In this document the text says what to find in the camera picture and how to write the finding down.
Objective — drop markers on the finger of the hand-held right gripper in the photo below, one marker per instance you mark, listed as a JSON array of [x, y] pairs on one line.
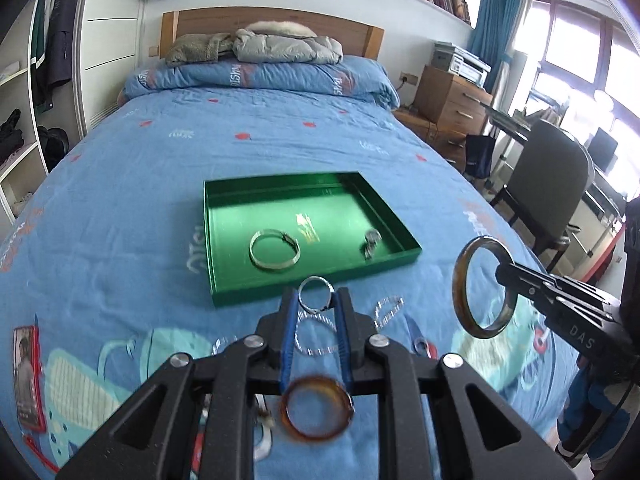
[[550, 302], [530, 277]]

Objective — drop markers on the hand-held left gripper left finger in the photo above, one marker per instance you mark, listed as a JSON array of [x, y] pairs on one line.
[[287, 345]]

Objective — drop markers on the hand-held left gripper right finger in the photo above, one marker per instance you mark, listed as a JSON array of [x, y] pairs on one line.
[[344, 345]]

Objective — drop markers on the large twisted silver bangle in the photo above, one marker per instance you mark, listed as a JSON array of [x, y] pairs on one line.
[[315, 352]]

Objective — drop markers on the amber bangle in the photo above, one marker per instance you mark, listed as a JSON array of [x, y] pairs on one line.
[[317, 382]]

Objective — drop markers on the dark brown-green bangle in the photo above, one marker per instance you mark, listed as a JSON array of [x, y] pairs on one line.
[[482, 333]]

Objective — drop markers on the plain silver bangle with clasp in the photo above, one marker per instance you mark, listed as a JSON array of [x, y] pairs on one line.
[[272, 267]]

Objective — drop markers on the green metal tray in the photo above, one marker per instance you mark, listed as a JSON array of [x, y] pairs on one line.
[[240, 200]]

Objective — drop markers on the white jewelry piece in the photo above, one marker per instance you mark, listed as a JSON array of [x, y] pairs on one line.
[[265, 447]]

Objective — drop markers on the person's blue pants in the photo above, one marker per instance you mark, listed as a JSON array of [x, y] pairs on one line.
[[585, 410]]

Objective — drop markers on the grey office chair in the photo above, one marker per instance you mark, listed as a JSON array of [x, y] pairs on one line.
[[550, 180]]

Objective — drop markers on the dark tote bag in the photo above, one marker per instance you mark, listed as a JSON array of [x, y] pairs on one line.
[[479, 157]]

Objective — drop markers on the black monitor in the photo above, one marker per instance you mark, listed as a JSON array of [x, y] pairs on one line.
[[602, 150]]

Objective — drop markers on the glass desk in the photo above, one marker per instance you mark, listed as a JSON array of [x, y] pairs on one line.
[[505, 122]]

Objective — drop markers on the low wooden nightstand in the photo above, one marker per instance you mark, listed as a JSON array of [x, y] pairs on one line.
[[440, 135]]

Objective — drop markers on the wooden dresser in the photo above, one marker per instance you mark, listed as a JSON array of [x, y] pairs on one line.
[[450, 100]]

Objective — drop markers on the blue printed bedspread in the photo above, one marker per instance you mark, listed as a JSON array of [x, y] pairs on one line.
[[150, 185]]

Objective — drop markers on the white printer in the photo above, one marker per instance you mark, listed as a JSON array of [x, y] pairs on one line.
[[460, 62]]

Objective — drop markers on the blue curtain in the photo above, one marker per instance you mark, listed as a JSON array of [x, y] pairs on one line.
[[492, 20]]

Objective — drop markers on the red photo card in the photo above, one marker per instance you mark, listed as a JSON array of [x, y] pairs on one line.
[[27, 377]]

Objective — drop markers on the blue pillow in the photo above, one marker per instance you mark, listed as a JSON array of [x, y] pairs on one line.
[[280, 77]]

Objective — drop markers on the grey puffer jacket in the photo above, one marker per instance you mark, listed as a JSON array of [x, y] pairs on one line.
[[285, 47]]

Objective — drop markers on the black bag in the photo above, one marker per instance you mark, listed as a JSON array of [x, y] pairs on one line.
[[52, 147]]

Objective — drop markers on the grey fleece jacket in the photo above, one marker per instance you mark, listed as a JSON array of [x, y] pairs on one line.
[[195, 47]]

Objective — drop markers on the white open shelf unit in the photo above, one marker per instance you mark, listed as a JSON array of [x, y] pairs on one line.
[[27, 125]]

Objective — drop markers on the dark folded clothes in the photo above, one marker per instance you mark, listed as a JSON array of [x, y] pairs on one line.
[[10, 137]]

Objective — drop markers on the white wardrobe doors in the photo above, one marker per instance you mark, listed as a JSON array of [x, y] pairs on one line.
[[110, 35]]

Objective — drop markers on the hanging dark clothes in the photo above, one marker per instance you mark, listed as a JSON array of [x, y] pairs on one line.
[[57, 50]]

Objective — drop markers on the wall socket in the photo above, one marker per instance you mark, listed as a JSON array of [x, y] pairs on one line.
[[408, 78]]

